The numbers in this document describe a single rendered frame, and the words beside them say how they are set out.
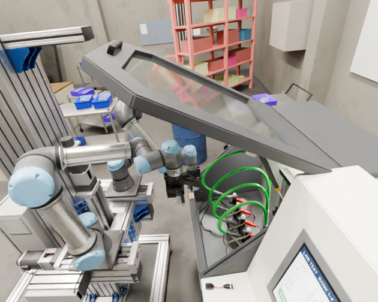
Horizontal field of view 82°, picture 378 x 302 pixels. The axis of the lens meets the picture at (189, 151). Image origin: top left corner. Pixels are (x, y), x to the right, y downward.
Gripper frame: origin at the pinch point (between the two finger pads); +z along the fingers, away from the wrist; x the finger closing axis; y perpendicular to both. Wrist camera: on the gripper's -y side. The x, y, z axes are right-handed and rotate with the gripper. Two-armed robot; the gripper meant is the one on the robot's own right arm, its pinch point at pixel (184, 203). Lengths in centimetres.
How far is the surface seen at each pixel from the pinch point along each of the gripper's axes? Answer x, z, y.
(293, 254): 39, -10, -33
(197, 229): -6.4, 29.2, -5.2
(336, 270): 51, -22, -37
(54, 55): -763, 5, 379
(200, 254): 10.0, 29.2, -4.9
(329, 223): 43, -29, -38
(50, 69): -762, 46, 411
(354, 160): 15, -26, -67
